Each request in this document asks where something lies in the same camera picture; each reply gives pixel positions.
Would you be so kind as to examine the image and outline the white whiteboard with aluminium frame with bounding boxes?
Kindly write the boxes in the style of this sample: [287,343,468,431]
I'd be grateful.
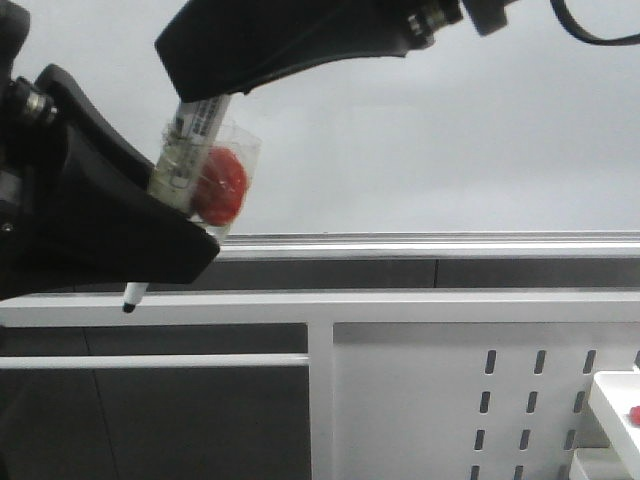
[0,0,640,262]

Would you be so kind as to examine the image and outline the small red object in tray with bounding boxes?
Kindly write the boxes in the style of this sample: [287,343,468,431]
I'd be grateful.
[628,405,640,427]

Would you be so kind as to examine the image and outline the red round magnet taped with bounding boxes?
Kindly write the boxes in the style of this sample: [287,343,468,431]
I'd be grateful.
[192,146,249,226]

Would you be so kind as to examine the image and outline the white plastic marker tray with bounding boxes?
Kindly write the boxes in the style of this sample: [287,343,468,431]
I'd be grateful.
[588,371,639,479]

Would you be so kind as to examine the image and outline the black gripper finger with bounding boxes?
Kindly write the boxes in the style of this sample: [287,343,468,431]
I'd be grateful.
[155,1,462,102]

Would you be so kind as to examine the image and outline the white metal pegboard stand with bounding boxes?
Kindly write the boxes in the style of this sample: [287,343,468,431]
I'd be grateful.
[1,291,639,479]

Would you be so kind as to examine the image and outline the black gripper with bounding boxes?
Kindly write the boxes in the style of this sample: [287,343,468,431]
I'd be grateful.
[1,1,220,300]

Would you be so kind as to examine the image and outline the black cable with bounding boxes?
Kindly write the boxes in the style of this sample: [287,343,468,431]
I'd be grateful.
[549,0,640,47]

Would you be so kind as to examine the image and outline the white whiteboard marker black cap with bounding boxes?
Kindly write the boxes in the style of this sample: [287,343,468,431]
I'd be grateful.
[121,95,232,315]

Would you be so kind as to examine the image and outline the lower white plastic tray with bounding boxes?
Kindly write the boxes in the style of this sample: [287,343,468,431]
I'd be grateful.
[569,448,628,480]

